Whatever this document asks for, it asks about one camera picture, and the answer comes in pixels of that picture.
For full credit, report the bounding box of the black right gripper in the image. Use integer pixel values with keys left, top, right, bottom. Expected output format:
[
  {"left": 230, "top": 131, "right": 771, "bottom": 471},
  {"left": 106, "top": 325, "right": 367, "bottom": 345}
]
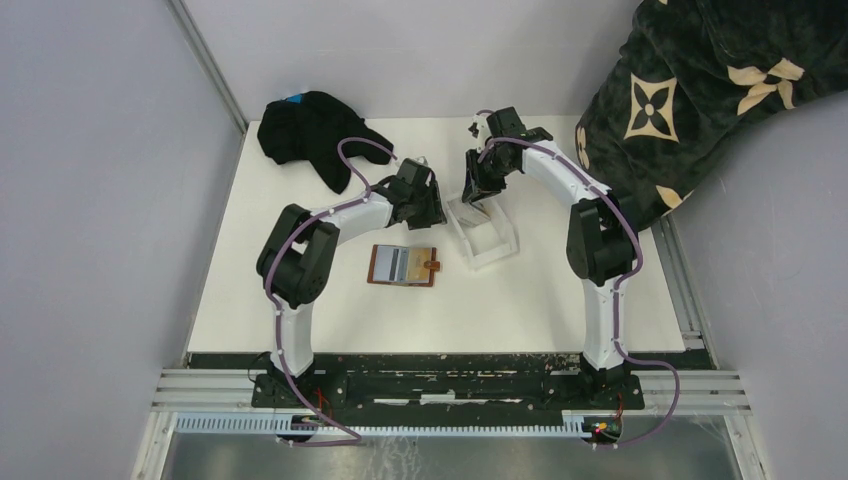
[{"left": 460, "top": 148, "right": 514, "bottom": 202}]

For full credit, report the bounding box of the gold credit card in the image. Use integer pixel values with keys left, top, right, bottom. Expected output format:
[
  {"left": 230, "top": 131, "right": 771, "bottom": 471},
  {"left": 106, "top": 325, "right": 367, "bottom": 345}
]
[{"left": 406, "top": 248, "right": 431, "bottom": 283}]

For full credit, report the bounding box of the brown leather card holder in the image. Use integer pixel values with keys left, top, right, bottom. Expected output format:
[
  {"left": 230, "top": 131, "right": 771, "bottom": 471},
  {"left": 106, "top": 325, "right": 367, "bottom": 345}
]
[{"left": 367, "top": 244, "right": 441, "bottom": 287}]

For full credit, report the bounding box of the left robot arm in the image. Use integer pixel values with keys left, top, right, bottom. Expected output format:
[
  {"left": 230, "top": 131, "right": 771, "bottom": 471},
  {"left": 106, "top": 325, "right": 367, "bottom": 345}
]
[{"left": 256, "top": 157, "right": 446, "bottom": 407}]

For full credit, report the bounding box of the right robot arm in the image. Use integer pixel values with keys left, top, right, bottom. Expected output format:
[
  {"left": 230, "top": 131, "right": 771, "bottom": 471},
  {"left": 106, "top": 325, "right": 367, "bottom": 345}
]
[{"left": 461, "top": 107, "right": 644, "bottom": 408}]

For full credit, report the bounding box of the stack of white cards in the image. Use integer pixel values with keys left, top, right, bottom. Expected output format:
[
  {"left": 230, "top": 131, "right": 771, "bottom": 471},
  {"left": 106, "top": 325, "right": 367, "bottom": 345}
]
[{"left": 460, "top": 203, "right": 491, "bottom": 227}]

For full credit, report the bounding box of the clear acrylic card box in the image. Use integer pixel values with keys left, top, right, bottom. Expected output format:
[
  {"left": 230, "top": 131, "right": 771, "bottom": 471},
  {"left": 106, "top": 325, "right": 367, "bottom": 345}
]
[{"left": 445, "top": 195, "right": 519, "bottom": 271}]

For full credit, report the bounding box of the black cloth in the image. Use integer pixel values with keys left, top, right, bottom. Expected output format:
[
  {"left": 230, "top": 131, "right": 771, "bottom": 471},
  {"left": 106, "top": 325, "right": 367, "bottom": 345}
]
[{"left": 257, "top": 91, "right": 394, "bottom": 194}]

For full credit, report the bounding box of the black patterned blanket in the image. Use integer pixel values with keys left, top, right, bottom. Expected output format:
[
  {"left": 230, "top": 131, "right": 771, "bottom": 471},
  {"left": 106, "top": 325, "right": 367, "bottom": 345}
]
[{"left": 575, "top": 1, "right": 847, "bottom": 230}]

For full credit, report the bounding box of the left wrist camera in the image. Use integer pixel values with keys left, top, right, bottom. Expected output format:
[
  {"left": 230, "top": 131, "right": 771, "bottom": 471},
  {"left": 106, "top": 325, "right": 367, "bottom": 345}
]
[{"left": 411, "top": 156, "right": 429, "bottom": 168}]

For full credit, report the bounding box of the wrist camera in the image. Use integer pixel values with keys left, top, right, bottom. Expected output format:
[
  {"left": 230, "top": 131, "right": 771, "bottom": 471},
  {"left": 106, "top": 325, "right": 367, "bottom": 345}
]
[
  {"left": 411, "top": 156, "right": 429, "bottom": 168},
  {"left": 468, "top": 114, "right": 491, "bottom": 143}
]

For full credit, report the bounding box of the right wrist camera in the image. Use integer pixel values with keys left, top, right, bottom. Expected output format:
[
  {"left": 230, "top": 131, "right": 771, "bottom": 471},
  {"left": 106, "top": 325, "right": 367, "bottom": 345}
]
[{"left": 468, "top": 114, "right": 491, "bottom": 143}]

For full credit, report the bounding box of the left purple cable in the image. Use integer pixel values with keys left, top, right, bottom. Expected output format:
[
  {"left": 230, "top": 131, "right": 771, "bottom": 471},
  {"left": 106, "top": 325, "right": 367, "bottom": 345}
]
[{"left": 263, "top": 137, "right": 399, "bottom": 448}]

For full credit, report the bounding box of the purple cable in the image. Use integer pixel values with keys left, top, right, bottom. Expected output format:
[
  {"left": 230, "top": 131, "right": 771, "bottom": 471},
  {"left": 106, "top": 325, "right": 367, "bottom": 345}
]
[
  {"left": 263, "top": 137, "right": 399, "bottom": 448},
  {"left": 471, "top": 109, "right": 682, "bottom": 452}
]

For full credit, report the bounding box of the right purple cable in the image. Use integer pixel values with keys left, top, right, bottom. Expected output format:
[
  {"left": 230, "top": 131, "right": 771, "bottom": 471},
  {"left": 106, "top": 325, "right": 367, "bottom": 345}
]
[{"left": 471, "top": 109, "right": 682, "bottom": 452}]

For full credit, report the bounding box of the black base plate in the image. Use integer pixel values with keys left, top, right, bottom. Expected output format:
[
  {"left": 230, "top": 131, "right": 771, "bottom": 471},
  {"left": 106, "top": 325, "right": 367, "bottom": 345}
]
[{"left": 187, "top": 352, "right": 720, "bottom": 430}]

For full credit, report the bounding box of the aluminium rail frame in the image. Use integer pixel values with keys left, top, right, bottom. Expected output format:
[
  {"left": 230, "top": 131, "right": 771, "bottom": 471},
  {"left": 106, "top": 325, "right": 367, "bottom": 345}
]
[{"left": 131, "top": 220, "right": 768, "bottom": 479}]

